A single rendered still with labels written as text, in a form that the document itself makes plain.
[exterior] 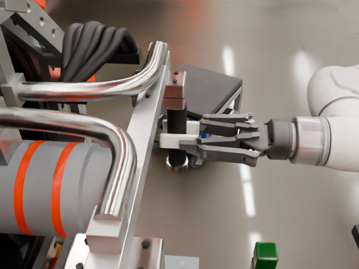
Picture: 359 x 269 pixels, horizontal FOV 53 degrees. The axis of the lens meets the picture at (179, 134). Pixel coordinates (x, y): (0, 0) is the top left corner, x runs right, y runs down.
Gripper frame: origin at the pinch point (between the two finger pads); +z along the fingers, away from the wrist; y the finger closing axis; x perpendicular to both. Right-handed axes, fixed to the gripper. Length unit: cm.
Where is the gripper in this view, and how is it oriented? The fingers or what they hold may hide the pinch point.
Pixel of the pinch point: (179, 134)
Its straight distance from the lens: 67.6
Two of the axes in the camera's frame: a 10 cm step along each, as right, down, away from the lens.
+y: 0.8, -6.2, 7.8
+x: 0.0, -7.9, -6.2
